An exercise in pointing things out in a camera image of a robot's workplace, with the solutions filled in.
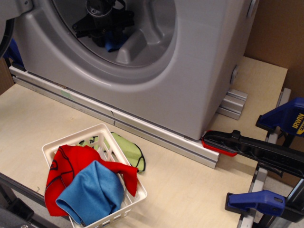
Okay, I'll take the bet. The blue clamp lower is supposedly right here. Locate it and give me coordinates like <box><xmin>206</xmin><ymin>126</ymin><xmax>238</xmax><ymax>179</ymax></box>
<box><xmin>225</xmin><ymin>190</ymin><xmax>304</xmax><ymax>223</ymax></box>

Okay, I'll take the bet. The black red bar clamp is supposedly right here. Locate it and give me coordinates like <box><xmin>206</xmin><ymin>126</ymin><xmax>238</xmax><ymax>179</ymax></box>
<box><xmin>202</xmin><ymin>130</ymin><xmax>304</xmax><ymax>179</ymax></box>

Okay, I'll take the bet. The washing machine door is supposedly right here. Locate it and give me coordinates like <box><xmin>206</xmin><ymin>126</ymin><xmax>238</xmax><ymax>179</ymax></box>
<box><xmin>0</xmin><ymin>0</ymin><xmax>33</xmax><ymax>57</ymax></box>

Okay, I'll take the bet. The grey toy washing machine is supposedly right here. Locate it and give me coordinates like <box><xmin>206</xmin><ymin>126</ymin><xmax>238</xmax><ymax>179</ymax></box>
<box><xmin>13</xmin><ymin>0</ymin><xmax>258</xmax><ymax>139</ymax></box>

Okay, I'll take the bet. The black metal table frame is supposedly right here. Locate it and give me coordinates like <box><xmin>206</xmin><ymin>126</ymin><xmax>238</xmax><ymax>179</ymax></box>
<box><xmin>0</xmin><ymin>174</ymin><xmax>72</xmax><ymax>228</ymax></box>

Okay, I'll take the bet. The long aluminium rail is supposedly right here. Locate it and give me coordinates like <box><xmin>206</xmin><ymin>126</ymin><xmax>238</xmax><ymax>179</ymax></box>
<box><xmin>9</xmin><ymin>66</ymin><xmax>220</xmax><ymax>168</ymax></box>

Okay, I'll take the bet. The red printed cloth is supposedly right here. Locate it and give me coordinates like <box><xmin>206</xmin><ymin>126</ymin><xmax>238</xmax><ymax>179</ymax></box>
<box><xmin>45</xmin><ymin>145</ymin><xmax>138</xmax><ymax>217</ymax></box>

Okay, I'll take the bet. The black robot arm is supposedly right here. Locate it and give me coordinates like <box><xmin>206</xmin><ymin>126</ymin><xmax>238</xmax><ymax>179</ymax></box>
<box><xmin>72</xmin><ymin>0</ymin><xmax>134</xmax><ymax>52</ymax></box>

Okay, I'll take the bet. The short aluminium rail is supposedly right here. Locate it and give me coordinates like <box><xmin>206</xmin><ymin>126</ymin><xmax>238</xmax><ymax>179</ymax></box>
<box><xmin>217</xmin><ymin>89</ymin><xmax>248</xmax><ymax>120</ymax></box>

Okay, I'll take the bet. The light blue cloth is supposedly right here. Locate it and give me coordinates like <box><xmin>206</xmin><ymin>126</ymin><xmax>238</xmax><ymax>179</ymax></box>
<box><xmin>56</xmin><ymin>161</ymin><xmax>124</xmax><ymax>226</ymax></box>

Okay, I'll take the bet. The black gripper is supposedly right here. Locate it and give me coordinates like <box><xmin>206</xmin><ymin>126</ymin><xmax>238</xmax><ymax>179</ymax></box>
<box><xmin>72</xmin><ymin>4</ymin><xmax>134</xmax><ymax>48</ymax></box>

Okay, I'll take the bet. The blue Irwin clamp upper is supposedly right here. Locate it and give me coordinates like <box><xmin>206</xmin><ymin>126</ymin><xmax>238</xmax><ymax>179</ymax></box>
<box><xmin>256</xmin><ymin>97</ymin><xmax>304</xmax><ymax>137</ymax></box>

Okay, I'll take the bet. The green cloth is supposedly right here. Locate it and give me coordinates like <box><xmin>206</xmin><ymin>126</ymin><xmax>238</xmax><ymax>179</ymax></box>
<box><xmin>77</xmin><ymin>132</ymin><xmax>146</xmax><ymax>172</ymax></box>

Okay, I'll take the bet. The white plastic basket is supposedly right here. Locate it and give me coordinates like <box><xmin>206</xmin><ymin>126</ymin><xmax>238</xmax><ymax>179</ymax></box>
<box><xmin>42</xmin><ymin>124</ymin><xmax>147</xmax><ymax>228</ymax></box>

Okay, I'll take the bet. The dark blue cloth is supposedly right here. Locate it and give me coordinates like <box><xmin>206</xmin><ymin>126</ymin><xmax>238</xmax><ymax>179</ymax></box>
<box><xmin>104</xmin><ymin>32</ymin><xmax>128</xmax><ymax>52</ymax></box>

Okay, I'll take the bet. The brown cardboard panel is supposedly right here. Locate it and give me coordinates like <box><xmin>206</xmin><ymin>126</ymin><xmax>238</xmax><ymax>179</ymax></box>
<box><xmin>245</xmin><ymin>0</ymin><xmax>304</xmax><ymax>97</ymax></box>

